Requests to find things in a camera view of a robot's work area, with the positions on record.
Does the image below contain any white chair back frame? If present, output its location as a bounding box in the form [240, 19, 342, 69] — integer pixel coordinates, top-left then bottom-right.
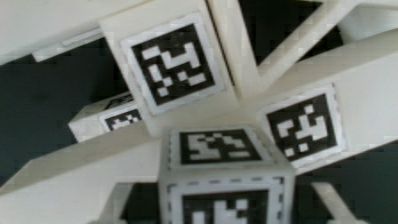
[0, 0, 398, 224]

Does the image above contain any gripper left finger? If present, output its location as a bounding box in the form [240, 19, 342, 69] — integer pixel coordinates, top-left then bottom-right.
[88, 183, 134, 224]

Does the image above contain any white leg block short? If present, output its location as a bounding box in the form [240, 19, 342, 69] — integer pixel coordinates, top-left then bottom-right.
[68, 92, 143, 142]

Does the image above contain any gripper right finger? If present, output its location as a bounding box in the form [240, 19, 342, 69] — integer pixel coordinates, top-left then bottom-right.
[313, 182, 370, 224]

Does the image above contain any white tagged nut cube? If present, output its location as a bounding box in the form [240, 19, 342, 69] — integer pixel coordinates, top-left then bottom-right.
[159, 125, 296, 224]

